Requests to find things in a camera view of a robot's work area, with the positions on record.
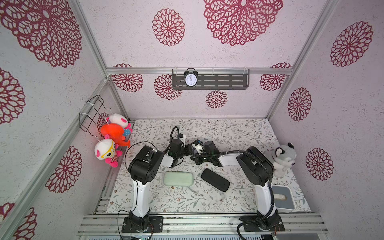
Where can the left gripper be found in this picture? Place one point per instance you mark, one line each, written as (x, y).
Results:
(189, 149)

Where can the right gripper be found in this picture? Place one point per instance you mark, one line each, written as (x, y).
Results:
(201, 152)

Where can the black umbrella case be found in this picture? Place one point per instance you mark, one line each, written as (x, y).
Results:
(215, 180)

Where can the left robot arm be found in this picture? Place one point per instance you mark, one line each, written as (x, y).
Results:
(143, 169)

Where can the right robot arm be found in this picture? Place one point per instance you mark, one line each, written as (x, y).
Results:
(258, 170)

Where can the floral table mat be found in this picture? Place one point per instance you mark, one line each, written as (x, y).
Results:
(201, 197)

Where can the orange plush toy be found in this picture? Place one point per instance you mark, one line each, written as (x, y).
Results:
(115, 132)

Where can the white pink plush top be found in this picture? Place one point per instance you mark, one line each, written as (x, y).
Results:
(121, 121)

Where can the black alarm clock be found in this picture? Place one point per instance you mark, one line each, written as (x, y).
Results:
(191, 77)

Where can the white plush with glasses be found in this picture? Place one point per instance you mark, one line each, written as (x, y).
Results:
(106, 150)

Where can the husky plush toy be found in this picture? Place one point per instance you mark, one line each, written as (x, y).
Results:
(283, 158)

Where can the grey tray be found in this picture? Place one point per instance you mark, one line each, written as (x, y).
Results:
(284, 199)

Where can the grey wall shelf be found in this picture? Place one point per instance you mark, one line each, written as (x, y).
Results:
(213, 81)

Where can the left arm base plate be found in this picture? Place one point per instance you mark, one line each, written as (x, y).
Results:
(154, 224)

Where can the black wire rack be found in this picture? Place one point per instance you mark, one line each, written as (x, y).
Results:
(87, 119)

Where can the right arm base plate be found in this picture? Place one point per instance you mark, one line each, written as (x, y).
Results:
(273, 223)

